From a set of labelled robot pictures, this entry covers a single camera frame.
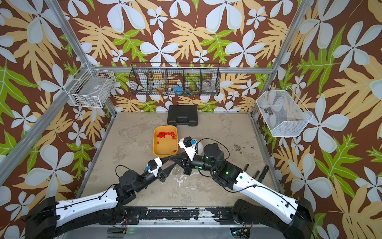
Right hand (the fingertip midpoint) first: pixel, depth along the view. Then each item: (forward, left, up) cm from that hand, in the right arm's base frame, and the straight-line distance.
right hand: (171, 158), depth 62 cm
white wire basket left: (+43, +49, +5) cm, 65 cm away
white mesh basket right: (+30, -62, -4) cm, 69 cm away
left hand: (+3, 0, -4) cm, 5 cm away
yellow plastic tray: (+29, +10, -30) cm, 42 cm away
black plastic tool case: (+52, -2, -26) cm, 58 cm away
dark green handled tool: (+5, -53, -30) cm, 61 cm away
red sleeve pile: (+34, +12, -29) cm, 47 cm away
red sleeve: (0, +1, -1) cm, 1 cm away
